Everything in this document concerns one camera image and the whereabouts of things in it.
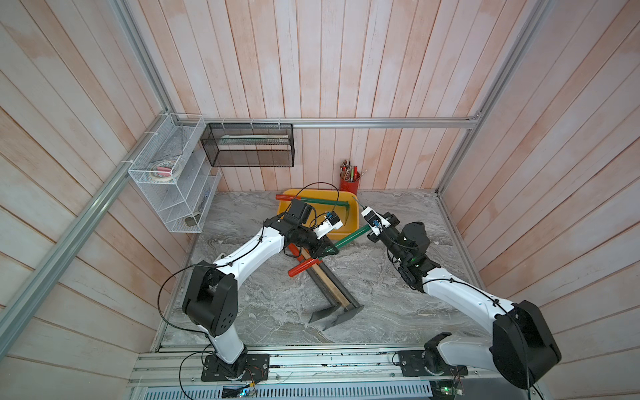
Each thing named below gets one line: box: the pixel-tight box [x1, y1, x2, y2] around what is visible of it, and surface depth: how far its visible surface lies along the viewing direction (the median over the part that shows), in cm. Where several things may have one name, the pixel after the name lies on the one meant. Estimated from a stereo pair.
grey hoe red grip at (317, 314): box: [287, 243, 342, 325], surface depth 87 cm
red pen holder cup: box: [339, 171, 360, 196], surface depth 115 cm
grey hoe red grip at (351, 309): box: [318, 260, 365, 332], surface depth 85 cm
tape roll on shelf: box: [150, 160, 178, 182], surface depth 75 cm
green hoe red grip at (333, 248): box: [287, 224, 372, 278], surface depth 80 cm
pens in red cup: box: [340, 160, 368, 183], surface depth 116 cm
